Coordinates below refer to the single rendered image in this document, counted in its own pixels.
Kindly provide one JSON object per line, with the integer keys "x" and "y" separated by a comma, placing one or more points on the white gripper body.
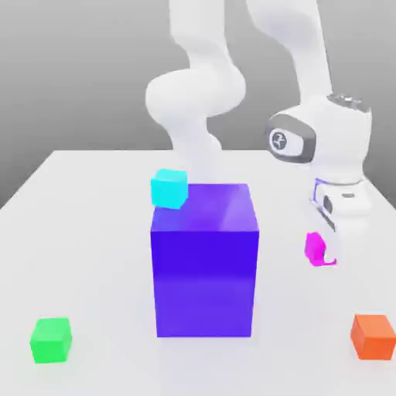
{"x": 328, "y": 227}

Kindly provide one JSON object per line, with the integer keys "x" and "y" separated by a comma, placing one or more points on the small magenta cube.
{"x": 313, "y": 249}

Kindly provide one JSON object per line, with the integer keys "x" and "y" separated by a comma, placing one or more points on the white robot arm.
{"x": 198, "y": 92}

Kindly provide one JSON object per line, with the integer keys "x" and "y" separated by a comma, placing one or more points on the small orange cube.
{"x": 374, "y": 338}

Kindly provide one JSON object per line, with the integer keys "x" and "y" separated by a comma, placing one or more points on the small cyan cube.
{"x": 168, "y": 189}

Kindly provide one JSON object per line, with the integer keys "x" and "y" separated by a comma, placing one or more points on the small green cube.
{"x": 51, "y": 340}

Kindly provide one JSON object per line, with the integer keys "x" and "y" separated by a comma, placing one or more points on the large purple box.
{"x": 204, "y": 278}

